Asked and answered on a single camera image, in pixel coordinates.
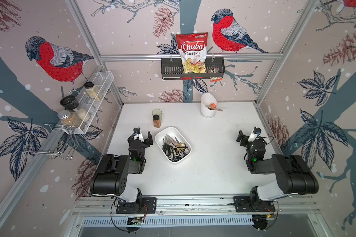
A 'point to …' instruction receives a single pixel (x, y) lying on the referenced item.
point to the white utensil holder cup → (208, 105)
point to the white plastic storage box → (172, 132)
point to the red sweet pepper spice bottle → (156, 121)
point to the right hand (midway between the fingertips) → (247, 130)
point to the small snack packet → (212, 79)
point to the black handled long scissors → (177, 158)
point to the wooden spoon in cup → (213, 106)
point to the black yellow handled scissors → (181, 146)
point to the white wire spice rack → (102, 81)
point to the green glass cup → (156, 111)
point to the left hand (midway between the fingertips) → (143, 129)
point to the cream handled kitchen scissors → (173, 144)
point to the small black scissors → (167, 149)
